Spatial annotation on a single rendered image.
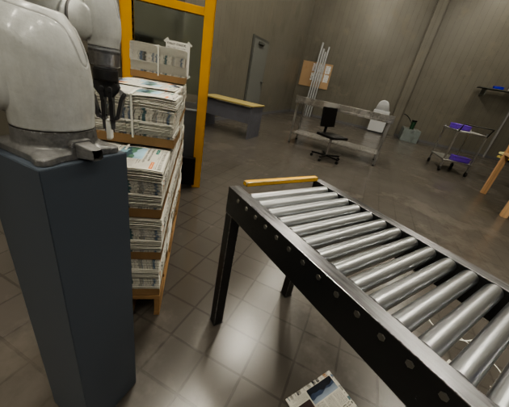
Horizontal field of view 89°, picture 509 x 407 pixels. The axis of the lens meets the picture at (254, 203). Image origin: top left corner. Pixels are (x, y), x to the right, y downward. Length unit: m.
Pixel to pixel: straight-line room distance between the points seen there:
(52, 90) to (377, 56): 12.27
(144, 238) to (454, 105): 12.27
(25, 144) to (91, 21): 0.48
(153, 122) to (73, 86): 0.72
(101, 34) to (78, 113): 0.41
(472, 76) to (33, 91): 12.70
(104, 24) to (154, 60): 1.20
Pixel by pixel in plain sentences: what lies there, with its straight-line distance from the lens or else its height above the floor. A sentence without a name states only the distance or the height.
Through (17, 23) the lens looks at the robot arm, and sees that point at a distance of 0.66.
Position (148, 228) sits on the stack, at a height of 0.55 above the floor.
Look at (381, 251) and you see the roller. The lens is 0.94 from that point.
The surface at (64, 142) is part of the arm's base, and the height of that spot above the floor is 1.04.
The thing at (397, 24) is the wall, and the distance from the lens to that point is 12.76.
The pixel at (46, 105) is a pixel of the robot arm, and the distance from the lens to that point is 0.66.
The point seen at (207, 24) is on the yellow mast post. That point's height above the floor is 1.53.
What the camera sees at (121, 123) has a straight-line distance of 1.38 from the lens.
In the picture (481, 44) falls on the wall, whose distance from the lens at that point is 12.95.
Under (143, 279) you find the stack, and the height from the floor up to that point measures 0.25.
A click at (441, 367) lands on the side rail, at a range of 0.69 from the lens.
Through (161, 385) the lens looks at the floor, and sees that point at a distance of 1.40.
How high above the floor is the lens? 1.23
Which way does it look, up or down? 26 degrees down
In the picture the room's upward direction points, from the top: 11 degrees clockwise
